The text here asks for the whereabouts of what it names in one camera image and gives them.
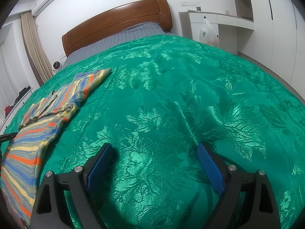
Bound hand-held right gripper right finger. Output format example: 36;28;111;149
197;141;279;229

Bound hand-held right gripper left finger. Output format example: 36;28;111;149
30;143;113;229

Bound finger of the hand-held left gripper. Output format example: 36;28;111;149
0;132;19;142

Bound striped knit sweater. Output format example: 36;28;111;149
0;68;112;228

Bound green floral blanket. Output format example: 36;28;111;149
0;35;305;229

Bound small white fan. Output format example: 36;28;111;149
51;61;63;73

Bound beige curtain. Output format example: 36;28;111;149
20;12;54;86

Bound clear plastic bag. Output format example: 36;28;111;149
197;18;220;48

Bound white wardrobe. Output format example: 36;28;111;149
232;0;305;89

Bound white built-in desk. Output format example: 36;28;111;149
179;11;254;55

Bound wooden headboard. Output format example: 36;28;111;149
62;0;173;57

